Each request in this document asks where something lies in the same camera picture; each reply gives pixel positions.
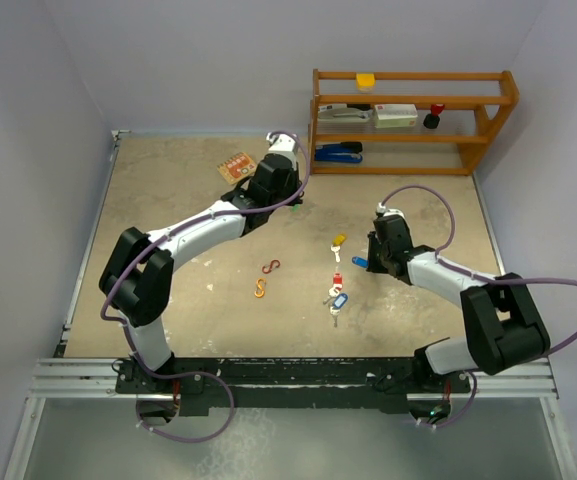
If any red and black stamp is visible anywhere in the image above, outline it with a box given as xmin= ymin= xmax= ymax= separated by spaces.
xmin=423 ymin=104 xmax=445 ymax=130

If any yellow key tag with key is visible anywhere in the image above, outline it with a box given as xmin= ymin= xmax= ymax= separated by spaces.
xmin=330 ymin=234 xmax=347 ymax=263

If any red S-shaped carabiner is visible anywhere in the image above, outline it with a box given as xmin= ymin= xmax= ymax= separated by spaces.
xmin=261 ymin=259 xmax=281 ymax=274

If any blue stapler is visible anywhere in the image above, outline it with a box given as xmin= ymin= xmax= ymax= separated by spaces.
xmin=314 ymin=141 xmax=363 ymax=164

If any yellow-lidded container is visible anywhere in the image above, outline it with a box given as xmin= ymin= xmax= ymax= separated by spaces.
xmin=355 ymin=73 xmax=376 ymax=93

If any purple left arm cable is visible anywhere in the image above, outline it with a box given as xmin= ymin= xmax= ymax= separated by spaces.
xmin=99 ymin=131 xmax=312 ymax=444

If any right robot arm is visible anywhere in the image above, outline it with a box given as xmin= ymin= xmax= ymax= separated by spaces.
xmin=367 ymin=210 xmax=551 ymax=391

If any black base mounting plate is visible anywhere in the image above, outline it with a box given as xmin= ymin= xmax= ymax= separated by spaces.
xmin=113 ymin=357 xmax=471 ymax=417

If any aluminium frame rail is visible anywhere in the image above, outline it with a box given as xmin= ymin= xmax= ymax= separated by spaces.
xmin=31 ymin=358 xmax=559 ymax=398

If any wooden shelf rack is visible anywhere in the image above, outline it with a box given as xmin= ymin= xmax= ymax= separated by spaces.
xmin=308 ymin=70 xmax=520 ymax=176

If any orange spiral notebook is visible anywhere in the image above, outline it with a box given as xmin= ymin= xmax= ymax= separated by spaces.
xmin=217 ymin=152 xmax=257 ymax=185

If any blue key tag with key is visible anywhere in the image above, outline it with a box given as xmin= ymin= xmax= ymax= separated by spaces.
xmin=351 ymin=256 xmax=368 ymax=269
xmin=329 ymin=293 xmax=348 ymax=328

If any white stapler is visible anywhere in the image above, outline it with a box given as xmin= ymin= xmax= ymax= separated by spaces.
xmin=317 ymin=103 xmax=372 ymax=123

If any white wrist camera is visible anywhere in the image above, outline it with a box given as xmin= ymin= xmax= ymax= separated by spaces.
xmin=266 ymin=132 xmax=299 ymax=163
xmin=375 ymin=202 xmax=405 ymax=218

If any white and red box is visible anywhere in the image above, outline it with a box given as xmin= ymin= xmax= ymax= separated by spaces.
xmin=373 ymin=104 xmax=418 ymax=128

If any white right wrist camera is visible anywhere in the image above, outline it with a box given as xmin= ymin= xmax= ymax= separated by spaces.
xmin=375 ymin=202 xmax=405 ymax=218

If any red key tag with key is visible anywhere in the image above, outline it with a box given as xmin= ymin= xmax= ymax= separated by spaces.
xmin=323 ymin=272 xmax=343 ymax=305

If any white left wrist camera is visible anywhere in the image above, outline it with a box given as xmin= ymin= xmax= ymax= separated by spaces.
xmin=266 ymin=132 xmax=299 ymax=163

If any orange S-shaped carabiner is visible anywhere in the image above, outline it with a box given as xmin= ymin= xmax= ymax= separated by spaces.
xmin=254 ymin=277 xmax=266 ymax=298

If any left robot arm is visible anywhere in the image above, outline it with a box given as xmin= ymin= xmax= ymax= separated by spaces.
xmin=99 ymin=152 xmax=303 ymax=392

